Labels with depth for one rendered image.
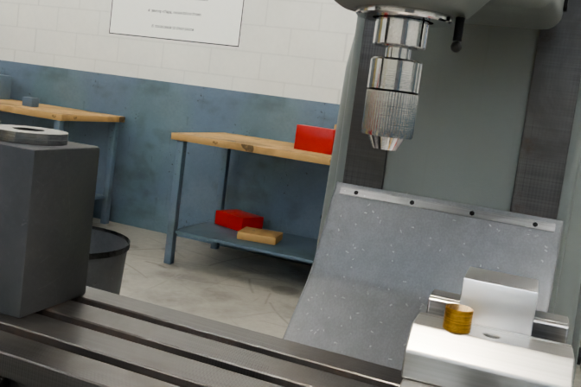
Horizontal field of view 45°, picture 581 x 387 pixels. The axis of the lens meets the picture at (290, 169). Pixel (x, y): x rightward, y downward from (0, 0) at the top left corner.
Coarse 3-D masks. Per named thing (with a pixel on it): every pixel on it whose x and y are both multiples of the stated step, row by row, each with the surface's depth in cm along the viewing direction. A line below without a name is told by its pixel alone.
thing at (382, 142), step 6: (372, 138) 63; (378, 138) 63; (384, 138) 62; (390, 138) 62; (396, 138) 62; (372, 144) 64; (378, 144) 63; (384, 144) 63; (390, 144) 63; (396, 144) 63; (396, 150) 64
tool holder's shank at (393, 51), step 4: (388, 48) 63; (392, 48) 62; (396, 48) 62; (400, 48) 62; (404, 48) 62; (408, 48) 62; (412, 48) 62; (388, 52) 63; (392, 52) 62; (396, 52) 62; (400, 52) 62; (404, 52) 62; (408, 52) 62; (388, 56) 63; (392, 56) 62; (396, 56) 62; (400, 56) 62; (404, 56) 62; (408, 56) 62
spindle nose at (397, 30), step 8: (376, 16) 63; (384, 16) 61; (392, 16) 61; (400, 16) 61; (376, 24) 63; (384, 24) 61; (392, 24) 61; (400, 24) 61; (408, 24) 61; (416, 24) 61; (424, 24) 61; (376, 32) 62; (384, 32) 61; (392, 32) 61; (400, 32) 61; (408, 32) 61; (416, 32) 61; (424, 32) 61; (376, 40) 62; (384, 40) 61; (392, 40) 61; (400, 40) 61; (408, 40) 61; (416, 40) 61; (424, 40) 62; (416, 48) 62; (424, 48) 62
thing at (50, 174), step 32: (0, 128) 79; (32, 128) 84; (0, 160) 76; (32, 160) 75; (64, 160) 80; (96, 160) 85; (0, 192) 76; (32, 192) 75; (64, 192) 80; (0, 224) 77; (32, 224) 76; (64, 224) 81; (0, 256) 77; (32, 256) 77; (64, 256) 82; (0, 288) 77; (32, 288) 78; (64, 288) 83
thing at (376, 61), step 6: (372, 60) 63; (378, 60) 62; (384, 60) 61; (390, 60) 61; (396, 60) 61; (402, 60) 61; (408, 60) 61; (414, 60) 62; (372, 66) 63; (378, 66) 62; (384, 66) 61; (390, 66) 61; (396, 66) 61; (402, 66) 61; (408, 66) 61; (414, 66) 61; (420, 66) 62; (420, 72) 62
